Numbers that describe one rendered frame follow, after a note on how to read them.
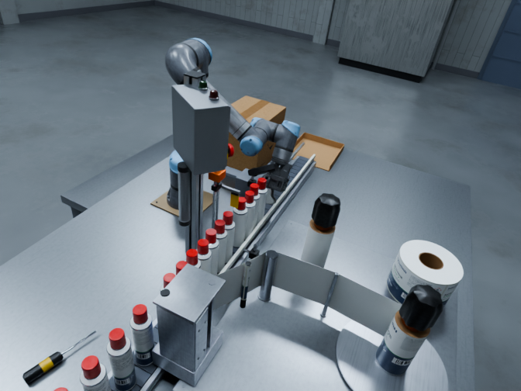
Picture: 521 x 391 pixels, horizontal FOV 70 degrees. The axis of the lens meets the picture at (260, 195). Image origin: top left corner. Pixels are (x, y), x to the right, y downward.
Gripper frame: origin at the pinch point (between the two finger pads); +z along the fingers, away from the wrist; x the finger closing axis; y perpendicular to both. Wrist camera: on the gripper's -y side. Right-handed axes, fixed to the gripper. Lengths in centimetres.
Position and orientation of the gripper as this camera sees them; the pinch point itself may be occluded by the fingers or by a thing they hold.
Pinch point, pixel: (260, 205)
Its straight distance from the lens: 150.0
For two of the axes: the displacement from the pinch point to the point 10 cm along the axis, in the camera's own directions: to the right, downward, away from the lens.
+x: 3.1, -0.2, 9.5
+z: -3.1, 9.4, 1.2
